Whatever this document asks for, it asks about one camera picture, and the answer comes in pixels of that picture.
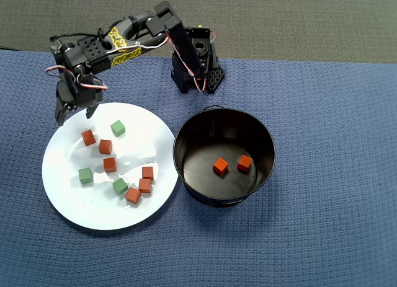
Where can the white round plate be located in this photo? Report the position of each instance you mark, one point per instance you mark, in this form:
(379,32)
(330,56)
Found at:
(93,206)

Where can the green cube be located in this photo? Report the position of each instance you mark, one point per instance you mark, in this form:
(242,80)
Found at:
(120,186)
(85,175)
(118,128)

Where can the blue woven cloth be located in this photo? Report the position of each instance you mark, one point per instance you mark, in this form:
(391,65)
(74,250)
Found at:
(279,237)

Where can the black metal bucket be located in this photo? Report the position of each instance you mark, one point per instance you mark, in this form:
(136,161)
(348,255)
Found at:
(198,175)

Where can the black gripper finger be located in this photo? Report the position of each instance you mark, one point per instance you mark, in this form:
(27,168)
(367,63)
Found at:
(63,104)
(90,112)

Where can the red cube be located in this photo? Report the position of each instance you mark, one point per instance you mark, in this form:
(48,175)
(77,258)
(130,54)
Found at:
(144,185)
(109,164)
(105,146)
(148,173)
(244,162)
(133,195)
(220,166)
(88,137)

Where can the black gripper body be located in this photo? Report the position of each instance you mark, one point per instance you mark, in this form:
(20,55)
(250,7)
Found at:
(81,98)

